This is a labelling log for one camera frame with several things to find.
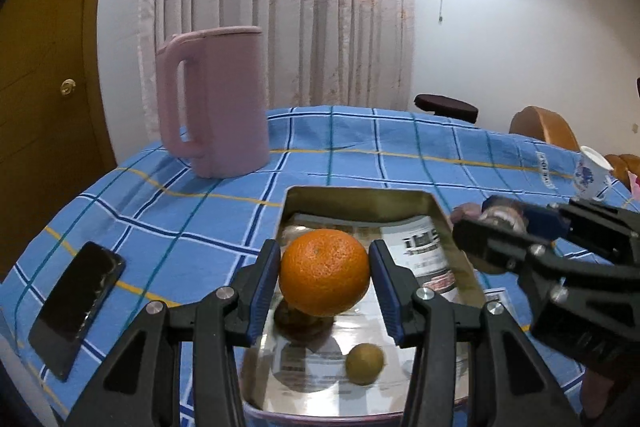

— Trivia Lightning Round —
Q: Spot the black smartphone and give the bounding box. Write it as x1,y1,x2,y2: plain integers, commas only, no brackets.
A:
27,241,127,383

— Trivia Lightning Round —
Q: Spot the white cup with blue print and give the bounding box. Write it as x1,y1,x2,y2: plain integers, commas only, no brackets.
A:
572,146,615,202

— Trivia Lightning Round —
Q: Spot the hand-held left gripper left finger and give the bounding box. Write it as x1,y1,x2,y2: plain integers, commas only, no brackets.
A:
62,238,282,427

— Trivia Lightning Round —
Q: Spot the brown round fruit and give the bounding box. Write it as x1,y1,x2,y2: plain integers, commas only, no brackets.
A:
273,298,337,343

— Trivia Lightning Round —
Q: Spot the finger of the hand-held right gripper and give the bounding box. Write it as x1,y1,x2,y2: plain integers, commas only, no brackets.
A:
522,198,640,264
451,216,566,290

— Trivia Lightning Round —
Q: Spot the wooden door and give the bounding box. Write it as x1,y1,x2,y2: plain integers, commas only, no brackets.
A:
0,0,121,280

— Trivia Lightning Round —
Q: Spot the small green fruit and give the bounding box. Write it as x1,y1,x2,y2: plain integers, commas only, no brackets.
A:
346,343,386,386

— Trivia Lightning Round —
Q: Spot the floral beige curtain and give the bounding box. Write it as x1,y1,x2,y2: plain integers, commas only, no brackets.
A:
136,0,417,142

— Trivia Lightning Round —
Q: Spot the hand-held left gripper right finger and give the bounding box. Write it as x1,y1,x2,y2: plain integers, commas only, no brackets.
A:
368,238,582,427

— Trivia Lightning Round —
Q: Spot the blue plaid tablecloth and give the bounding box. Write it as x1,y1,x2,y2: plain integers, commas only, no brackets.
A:
0,105,640,427

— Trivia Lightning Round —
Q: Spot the pink plastic kettle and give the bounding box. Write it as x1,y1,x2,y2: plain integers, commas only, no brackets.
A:
155,26,271,180

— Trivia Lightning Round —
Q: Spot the dark round stool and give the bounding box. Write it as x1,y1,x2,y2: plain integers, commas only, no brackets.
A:
414,94,480,124

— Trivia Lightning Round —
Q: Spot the small pinkish fruit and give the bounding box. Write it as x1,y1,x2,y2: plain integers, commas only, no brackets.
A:
450,202,484,226

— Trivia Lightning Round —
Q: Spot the person's right forearm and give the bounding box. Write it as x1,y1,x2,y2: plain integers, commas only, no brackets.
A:
580,369,640,427

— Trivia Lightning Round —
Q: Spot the orange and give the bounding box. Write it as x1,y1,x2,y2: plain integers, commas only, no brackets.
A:
278,229,372,319

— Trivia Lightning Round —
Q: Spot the shiny metal tray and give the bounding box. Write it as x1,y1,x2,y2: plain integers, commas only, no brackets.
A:
240,186,487,419

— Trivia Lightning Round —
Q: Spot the wooden chair back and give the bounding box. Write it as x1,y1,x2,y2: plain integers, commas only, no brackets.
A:
604,153,640,184
509,106,582,152

